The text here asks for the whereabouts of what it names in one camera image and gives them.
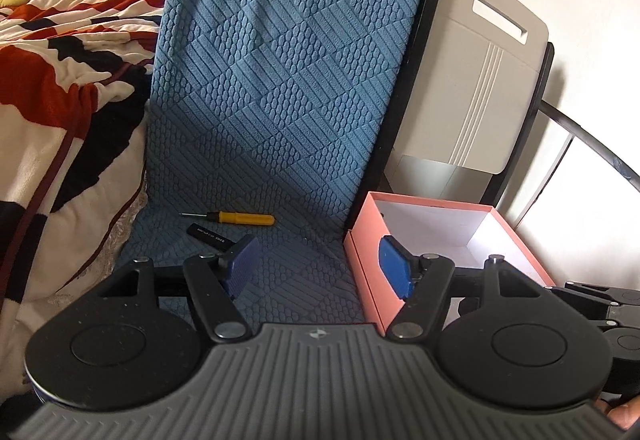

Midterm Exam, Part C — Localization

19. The blue textured mat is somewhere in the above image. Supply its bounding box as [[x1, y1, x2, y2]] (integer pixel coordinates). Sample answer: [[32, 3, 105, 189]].
[[117, 0, 428, 327]]

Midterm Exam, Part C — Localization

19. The red black white striped blanket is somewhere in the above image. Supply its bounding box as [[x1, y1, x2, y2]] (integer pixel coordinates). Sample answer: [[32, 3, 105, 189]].
[[0, 0, 171, 321]]

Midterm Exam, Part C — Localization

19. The black metal rail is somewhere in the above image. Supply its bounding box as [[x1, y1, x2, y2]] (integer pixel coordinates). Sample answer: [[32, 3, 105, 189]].
[[540, 100, 640, 193]]

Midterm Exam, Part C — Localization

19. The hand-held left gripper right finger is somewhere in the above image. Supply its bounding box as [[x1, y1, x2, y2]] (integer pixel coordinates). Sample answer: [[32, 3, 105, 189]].
[[378, 234, 507, 342]]

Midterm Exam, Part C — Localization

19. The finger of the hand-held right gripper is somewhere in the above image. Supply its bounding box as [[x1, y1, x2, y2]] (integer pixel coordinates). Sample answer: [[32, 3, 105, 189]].
[[547, 281, 640, 310]]

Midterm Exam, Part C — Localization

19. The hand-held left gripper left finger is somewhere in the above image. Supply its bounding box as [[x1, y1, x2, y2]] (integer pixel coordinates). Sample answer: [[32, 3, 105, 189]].
[[99, 235, 262, 342]]

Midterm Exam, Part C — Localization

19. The yellow handled screwdriver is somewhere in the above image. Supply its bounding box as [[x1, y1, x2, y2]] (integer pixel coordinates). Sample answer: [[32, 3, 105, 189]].
[[180, 210, 276, 227]]

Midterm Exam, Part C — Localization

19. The pink cardboard box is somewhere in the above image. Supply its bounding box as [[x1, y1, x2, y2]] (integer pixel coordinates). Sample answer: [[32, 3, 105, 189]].
[[344, 191, 558, 338]]

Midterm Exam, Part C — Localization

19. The black usb stick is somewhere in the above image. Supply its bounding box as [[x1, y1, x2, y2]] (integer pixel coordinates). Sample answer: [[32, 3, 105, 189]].
[[187, 225, 244, 249]]

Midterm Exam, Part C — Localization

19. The person's right hand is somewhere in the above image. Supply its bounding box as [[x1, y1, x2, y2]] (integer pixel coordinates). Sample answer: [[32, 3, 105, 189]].
[[597, 394, 640, 432]]

